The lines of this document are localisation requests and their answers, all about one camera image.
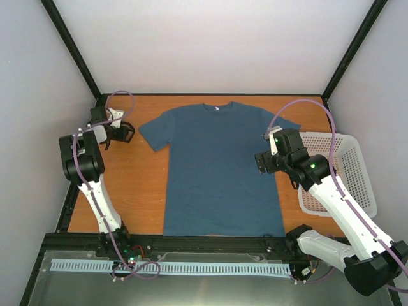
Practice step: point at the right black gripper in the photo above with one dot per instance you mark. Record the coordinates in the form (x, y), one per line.
(270, 167)

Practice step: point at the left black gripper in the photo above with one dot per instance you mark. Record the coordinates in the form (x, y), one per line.
(122, 134)

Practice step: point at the blue t-shirt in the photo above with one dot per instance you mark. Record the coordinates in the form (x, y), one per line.
(214, 186)

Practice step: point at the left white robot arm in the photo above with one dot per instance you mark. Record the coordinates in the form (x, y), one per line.
(83, 165)

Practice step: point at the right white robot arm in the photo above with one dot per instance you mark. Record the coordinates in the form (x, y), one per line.
(371, 259)

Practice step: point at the white perforated plastic basket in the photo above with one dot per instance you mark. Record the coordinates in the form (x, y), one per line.
(349, 164)

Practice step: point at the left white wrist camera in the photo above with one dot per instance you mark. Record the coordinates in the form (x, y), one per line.
(115, 117)

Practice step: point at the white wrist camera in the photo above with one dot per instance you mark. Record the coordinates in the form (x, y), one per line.
(269, 136)
(115, 117)

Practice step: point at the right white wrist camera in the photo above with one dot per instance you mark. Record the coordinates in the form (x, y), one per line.
(269, 136)

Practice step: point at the left rear black frame post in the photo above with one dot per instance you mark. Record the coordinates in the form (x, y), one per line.
(63, 31)

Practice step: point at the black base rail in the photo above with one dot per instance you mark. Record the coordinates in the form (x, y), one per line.
(153, 246)

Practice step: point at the light blue cable duct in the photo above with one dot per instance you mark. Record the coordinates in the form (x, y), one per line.
(174, 268)

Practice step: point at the black enclosure frame post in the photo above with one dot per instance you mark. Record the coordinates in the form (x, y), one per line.
(354, 46)

